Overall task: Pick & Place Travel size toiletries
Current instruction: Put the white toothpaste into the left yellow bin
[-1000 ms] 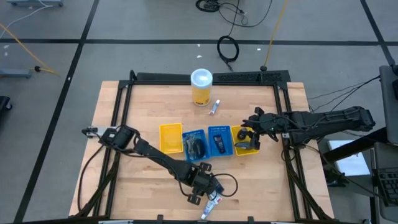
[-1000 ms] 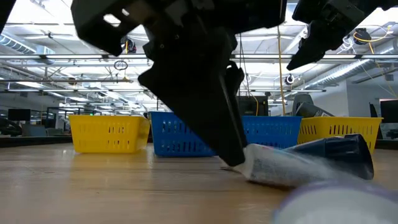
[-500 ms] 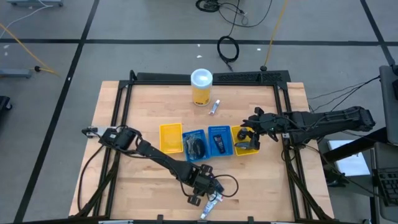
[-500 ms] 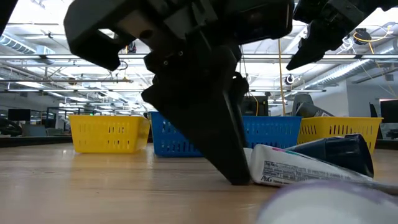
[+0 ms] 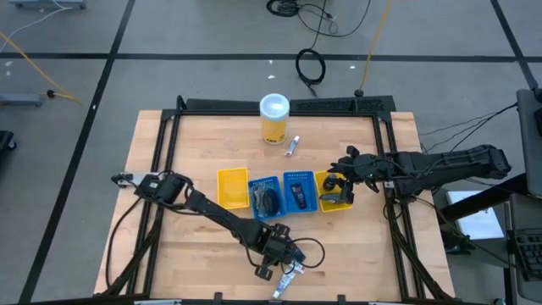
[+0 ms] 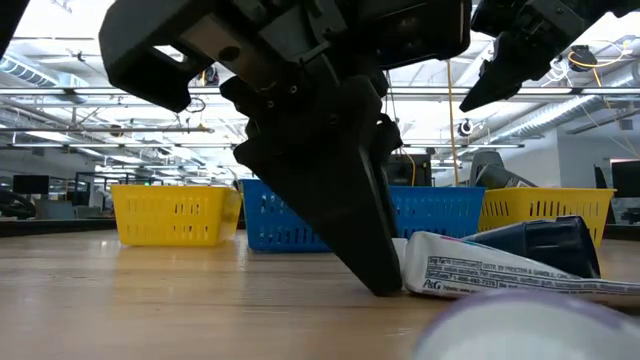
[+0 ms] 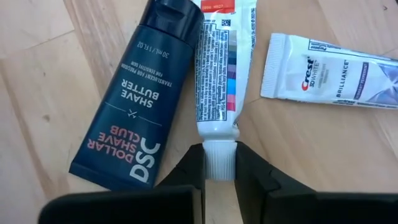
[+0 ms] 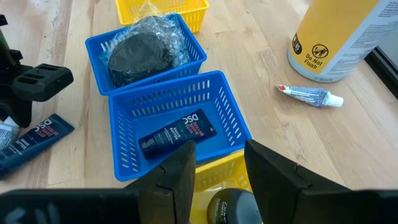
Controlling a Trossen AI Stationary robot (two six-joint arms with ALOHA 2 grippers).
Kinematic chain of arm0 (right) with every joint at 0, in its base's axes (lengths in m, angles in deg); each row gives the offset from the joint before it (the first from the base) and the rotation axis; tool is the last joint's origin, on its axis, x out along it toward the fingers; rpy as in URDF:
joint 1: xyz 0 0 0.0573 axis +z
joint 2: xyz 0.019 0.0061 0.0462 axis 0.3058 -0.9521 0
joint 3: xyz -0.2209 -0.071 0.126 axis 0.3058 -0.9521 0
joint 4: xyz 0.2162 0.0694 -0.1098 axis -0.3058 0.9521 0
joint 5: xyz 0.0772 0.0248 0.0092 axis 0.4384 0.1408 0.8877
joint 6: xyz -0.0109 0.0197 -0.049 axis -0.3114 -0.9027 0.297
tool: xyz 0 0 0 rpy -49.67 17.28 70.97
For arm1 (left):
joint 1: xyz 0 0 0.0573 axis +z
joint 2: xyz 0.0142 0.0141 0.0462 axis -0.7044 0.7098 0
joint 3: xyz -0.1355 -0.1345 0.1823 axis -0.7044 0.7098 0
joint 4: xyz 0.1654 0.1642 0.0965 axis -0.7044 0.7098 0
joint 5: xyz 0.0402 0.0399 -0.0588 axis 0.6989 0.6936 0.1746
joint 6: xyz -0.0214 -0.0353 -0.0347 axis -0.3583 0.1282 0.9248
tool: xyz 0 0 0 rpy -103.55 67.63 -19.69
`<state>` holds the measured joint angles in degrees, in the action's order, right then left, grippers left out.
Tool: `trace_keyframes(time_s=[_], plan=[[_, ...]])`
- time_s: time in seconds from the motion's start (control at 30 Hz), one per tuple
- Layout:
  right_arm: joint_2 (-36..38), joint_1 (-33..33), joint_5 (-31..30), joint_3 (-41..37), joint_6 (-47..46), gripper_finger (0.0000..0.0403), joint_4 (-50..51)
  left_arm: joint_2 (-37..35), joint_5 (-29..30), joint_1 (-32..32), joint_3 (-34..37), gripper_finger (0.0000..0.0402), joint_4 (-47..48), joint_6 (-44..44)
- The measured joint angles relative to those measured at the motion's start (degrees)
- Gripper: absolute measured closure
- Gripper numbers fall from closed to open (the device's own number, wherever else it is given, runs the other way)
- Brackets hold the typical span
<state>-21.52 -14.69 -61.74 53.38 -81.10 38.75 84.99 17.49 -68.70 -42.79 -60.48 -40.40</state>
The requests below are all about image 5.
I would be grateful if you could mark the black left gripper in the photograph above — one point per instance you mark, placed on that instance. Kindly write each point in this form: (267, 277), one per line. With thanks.
(273, 247)

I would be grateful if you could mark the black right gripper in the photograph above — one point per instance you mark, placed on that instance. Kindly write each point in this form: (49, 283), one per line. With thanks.
(364, 169)

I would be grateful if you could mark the grey Dove bottle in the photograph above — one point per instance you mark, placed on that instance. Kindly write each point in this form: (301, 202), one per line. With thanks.
(330, 198)

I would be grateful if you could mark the small white Crest toothpaste tube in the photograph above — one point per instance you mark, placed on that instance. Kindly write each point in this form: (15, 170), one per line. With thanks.
(284, 286)

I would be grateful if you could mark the dark navy tube black cap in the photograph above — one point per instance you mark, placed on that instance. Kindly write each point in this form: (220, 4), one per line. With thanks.
(299, 195)

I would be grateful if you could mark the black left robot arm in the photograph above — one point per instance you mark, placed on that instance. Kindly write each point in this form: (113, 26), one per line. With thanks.
(211, 209)

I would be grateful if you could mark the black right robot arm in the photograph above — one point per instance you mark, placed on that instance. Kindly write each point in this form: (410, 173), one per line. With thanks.
(444, 167)

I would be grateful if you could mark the small dark oval bottle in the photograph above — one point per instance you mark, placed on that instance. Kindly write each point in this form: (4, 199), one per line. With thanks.
(329, 183)

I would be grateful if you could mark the blue plastic basket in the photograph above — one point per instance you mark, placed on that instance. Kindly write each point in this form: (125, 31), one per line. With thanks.
(312, 199)
(277, 214)

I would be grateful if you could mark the yellow plastic basket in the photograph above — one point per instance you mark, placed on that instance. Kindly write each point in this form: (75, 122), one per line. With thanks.
(233, 188)
(322, 207)

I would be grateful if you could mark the tiny white tube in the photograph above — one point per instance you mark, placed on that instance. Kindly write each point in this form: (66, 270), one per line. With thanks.
(292, 145)

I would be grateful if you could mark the yellow canister white lid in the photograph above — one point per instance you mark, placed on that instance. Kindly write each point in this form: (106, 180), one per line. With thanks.
(274, 123)

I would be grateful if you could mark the white sheet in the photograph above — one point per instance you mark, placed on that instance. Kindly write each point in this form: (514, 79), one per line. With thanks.
(482, 224)

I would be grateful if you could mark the black keyboard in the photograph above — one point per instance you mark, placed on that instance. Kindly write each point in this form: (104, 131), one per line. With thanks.
(529, 254)

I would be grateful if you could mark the black caster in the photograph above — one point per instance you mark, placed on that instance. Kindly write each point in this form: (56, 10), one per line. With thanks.
(6, 142)

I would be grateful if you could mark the grey stand base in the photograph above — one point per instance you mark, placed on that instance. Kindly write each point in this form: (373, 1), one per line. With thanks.
(21, 100)
(46, 4)

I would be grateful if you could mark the black metal table frame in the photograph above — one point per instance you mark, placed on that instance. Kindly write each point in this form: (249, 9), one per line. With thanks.
(211, 114)

